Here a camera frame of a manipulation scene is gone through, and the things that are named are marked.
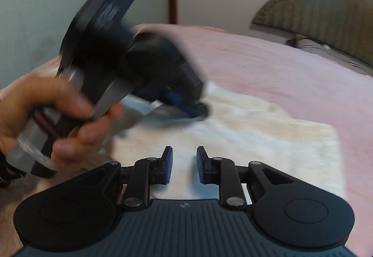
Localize person's left hand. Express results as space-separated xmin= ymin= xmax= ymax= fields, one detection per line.
xmin=0 ymin=73 xmax=125 ymax=171

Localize olive quilted headboard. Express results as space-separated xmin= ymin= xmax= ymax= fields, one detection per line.
xmin=251 ymin=0 xmax=373 ymax=66

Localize cream white blanket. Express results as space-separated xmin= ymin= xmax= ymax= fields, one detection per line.
xmin=110 ymin=81 xmax=348 ymax=203

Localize pink blanket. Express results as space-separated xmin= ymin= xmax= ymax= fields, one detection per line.
xmin=0 ymin=23 xmax=373 ymax=257

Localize grey striped pillow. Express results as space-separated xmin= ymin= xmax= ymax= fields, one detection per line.
xmin=286 ymin=35 xmax=373 ymax=75

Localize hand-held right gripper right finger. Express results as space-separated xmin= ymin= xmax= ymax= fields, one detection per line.
xmin=196 ymin=146 xmax=295 ymax=210

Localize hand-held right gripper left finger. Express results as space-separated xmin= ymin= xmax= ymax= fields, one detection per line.
xmin=78 ymin=146 xmax=174 ymax=209

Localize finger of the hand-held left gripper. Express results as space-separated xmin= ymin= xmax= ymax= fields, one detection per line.
xmin=162 ymin=90 xmax=211 ymax=121

